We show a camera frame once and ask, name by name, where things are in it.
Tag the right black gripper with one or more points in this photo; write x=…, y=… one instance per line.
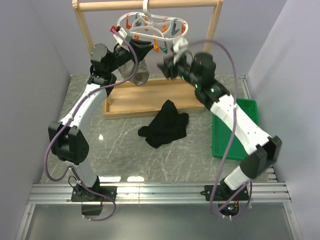
x=168, y=65

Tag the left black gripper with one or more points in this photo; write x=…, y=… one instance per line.
x=141, y=48

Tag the orange clothes peg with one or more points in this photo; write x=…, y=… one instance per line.
x=156, y=46

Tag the white plastic clip hanger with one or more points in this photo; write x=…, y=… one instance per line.
x=151, y=26

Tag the black underwear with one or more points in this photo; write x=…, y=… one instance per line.
x=167, y=126

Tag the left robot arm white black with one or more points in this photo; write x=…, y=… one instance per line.
x=67, y=140

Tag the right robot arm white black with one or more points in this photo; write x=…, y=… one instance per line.
x=262, y=149

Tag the grey underwear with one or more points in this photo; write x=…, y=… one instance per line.
x=141, y=75

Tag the teal clothes peg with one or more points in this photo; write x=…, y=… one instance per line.
x=164, y=48

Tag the wooden hanging rack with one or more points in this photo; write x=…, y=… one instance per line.
x=128, y=100

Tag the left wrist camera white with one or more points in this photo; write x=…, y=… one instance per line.
x=121, y=35

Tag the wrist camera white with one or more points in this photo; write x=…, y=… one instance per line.
x=121, y=35
x=179, y=47

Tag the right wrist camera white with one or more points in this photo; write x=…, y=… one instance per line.
x=179, y=47

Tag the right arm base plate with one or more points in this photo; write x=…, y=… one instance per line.
x=222, y=193

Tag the aluminium mounting rail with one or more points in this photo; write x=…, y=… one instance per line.
x=157, y=193

